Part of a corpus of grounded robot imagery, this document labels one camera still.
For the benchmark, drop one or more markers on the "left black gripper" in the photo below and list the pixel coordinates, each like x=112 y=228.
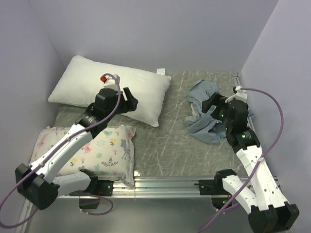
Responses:
x=129 y=105

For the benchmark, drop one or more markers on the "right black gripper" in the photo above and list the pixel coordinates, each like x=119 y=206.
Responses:
x=215 y=99

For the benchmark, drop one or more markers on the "striped blue grey pillowcase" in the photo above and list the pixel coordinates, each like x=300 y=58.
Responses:
x=201 y=125

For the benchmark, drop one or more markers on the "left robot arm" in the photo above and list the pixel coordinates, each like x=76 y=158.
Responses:
x=38 y=182

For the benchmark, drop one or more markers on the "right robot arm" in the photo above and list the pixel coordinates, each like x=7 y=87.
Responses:
x=268 y=209

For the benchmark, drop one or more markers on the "floral patterned pillow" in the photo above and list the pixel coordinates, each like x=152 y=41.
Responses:
x=110 y=155

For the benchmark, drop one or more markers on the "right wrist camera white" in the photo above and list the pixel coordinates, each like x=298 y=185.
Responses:
x=239 y=93

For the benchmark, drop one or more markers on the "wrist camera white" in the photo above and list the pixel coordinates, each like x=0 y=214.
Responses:
x=239 y=93
x=111 y=82

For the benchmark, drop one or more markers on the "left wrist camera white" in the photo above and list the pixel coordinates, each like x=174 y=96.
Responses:
x=111 y=82

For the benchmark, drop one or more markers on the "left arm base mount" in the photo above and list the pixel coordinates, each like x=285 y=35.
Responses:
x=90 y=200

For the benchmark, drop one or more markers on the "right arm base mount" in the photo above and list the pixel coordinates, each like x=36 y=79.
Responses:
x=219 y=197

